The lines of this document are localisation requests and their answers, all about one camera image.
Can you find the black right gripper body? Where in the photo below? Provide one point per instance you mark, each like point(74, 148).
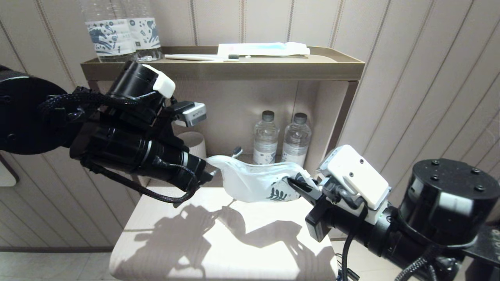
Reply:
point(332, 212)

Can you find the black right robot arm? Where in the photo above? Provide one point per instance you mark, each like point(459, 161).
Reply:
point(437, 218)

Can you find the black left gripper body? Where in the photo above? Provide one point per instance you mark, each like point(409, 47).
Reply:
point(193, 173)

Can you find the black key bunch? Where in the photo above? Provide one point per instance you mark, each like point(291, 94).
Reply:
point(347, 275)

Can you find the pale green toothbrush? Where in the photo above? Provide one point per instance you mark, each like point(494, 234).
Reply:
point(237, 150)

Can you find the white ribbed mug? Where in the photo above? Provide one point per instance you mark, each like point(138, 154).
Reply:
point(197, 142)

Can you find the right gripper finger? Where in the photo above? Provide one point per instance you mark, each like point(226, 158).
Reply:
point(312, 201)
point(304, 186)

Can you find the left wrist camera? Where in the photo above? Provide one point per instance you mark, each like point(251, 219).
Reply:
point(193, 113)

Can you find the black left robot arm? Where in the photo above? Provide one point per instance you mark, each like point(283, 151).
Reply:
point(117, 148)

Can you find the white toothbrush dark bristles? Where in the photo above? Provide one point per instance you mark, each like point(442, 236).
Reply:
point(191, 57)

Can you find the white blue plastic wrapper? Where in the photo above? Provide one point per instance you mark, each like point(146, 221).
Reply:
point(250, 179)

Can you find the small clear water bottle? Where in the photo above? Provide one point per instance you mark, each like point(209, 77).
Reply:
point(265, 146)
point(295, 146)

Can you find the brown open shelf unit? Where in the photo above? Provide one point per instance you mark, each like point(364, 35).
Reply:
point(234, 71)

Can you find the large clear water bottle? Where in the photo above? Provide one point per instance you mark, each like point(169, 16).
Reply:
point(148, 35)
point(109, 37)

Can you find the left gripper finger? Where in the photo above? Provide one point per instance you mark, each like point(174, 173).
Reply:
point(208, 177)

